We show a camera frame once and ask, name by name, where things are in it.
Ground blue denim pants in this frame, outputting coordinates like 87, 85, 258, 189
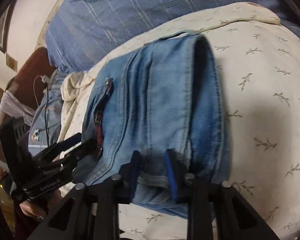
72, 33, 231, 218

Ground left hand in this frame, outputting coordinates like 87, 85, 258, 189
19, 189, 63, 222

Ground blue grey patterned blanket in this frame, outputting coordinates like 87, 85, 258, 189
28, 70, 66, 156

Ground lavender cloth on headboard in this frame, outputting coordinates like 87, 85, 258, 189
0, 90, 35, 126

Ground brown headboard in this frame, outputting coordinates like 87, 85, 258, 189
0, 47, 57, 160

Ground blue plaid pillow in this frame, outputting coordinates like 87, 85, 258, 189
45, 0, 300, 73

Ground cream leaf-print bedsheet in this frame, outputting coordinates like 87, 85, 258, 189
58, 2, 300, 239

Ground black cable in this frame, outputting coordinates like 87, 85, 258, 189
43, 84, 51, 147

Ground white charger with cable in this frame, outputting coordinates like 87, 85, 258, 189
33, 75, 49, 107

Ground small gold wall plaque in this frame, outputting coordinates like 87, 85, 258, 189
5, 53, 18, 72

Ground framed wall picture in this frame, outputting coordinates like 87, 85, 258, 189
0, 0, 17, 53

